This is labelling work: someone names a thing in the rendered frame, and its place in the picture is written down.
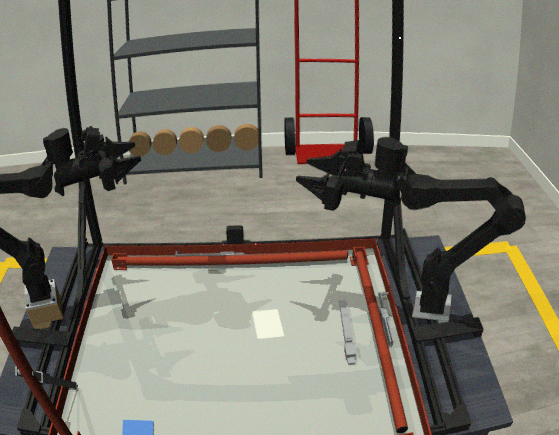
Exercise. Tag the reddish-brown table edge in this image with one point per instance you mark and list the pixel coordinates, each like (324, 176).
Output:
(268, 248)

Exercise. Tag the small blue square tile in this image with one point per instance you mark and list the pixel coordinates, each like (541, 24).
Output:
(137, 427)

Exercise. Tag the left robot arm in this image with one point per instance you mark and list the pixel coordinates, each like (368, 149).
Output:
(422, 191)

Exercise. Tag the white rectangular label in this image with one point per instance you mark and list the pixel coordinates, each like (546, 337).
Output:
(267, 324)

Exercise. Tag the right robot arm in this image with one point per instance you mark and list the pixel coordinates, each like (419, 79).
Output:
(36, 182)

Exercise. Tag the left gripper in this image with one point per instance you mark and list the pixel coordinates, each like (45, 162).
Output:
(330, 191)

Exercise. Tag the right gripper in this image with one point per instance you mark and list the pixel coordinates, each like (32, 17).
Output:
(90, 169)

